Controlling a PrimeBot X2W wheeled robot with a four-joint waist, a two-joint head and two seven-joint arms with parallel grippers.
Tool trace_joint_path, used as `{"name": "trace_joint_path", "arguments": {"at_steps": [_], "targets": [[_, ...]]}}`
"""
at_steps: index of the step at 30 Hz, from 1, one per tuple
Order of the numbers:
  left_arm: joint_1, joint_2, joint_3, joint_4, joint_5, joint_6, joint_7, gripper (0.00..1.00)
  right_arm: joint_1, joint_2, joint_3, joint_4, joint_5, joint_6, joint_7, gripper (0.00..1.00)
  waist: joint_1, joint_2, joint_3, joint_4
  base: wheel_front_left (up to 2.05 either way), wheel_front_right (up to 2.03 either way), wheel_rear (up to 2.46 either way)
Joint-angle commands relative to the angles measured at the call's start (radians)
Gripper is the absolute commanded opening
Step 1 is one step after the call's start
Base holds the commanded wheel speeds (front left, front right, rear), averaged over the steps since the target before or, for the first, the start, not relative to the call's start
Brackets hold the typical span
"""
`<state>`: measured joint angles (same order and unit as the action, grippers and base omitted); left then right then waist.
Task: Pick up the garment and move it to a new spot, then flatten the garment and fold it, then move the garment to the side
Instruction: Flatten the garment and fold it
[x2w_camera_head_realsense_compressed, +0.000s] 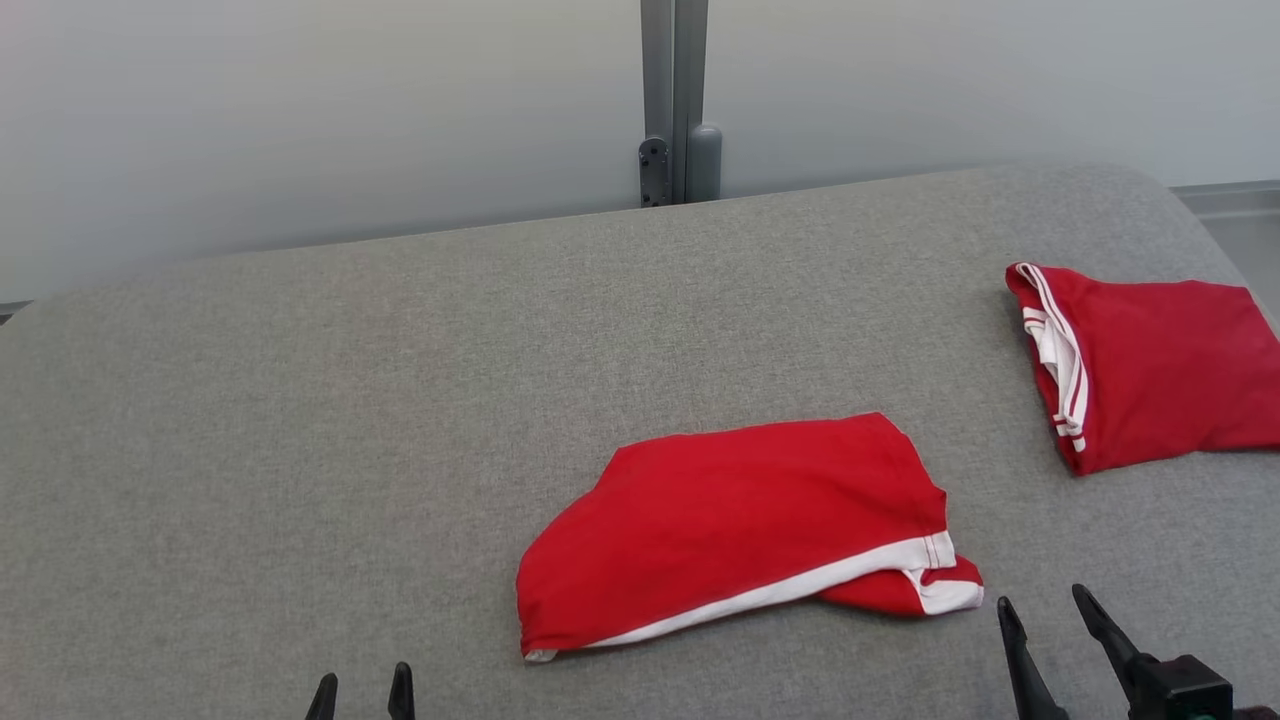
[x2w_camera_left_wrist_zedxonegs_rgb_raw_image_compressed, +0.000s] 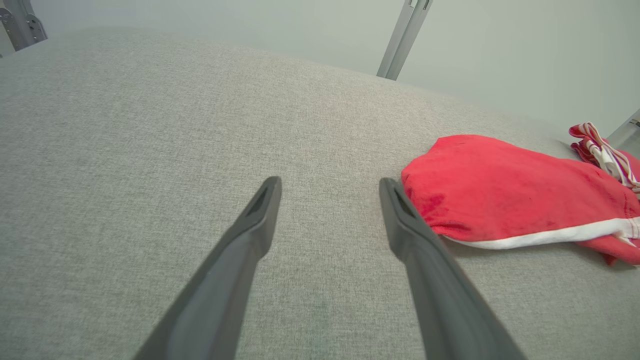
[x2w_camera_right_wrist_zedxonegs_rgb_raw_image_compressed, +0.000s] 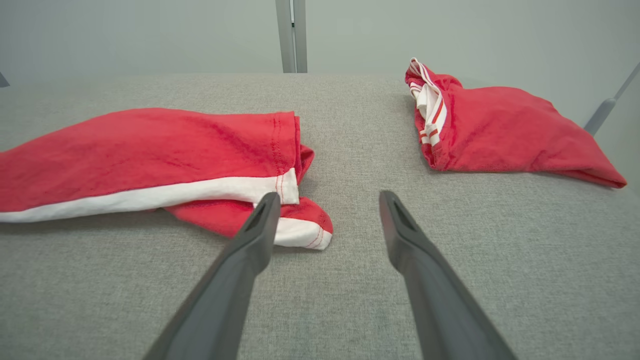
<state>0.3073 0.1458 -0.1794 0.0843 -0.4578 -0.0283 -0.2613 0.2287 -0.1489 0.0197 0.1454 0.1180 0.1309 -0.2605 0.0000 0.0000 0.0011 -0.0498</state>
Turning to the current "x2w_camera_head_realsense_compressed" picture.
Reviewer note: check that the grey metal wall post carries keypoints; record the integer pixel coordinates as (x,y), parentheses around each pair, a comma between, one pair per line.
(675,70)

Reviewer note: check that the grey fabric sofa surface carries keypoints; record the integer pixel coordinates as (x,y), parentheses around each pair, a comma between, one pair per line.
(350,400)

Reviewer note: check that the grey wall baseboard strip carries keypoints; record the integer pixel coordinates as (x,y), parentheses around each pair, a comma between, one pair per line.
(1230,197)

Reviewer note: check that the red jersey with printed letters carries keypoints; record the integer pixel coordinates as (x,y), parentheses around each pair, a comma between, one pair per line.
(1170,370)

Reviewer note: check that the grey cylindrical post cap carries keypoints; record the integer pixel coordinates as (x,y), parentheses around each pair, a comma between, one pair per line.
(704,165)

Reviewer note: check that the dark grey hinge bracket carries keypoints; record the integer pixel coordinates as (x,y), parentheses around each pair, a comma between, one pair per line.
(655,175)

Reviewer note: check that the red shorts with white stripe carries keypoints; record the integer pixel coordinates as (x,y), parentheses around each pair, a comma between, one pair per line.
(730,530)

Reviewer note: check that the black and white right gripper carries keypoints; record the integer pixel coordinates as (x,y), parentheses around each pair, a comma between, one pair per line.
(1185,692)

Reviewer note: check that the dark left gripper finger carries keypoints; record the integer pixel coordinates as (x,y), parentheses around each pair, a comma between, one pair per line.
(323,702)
(402,695)

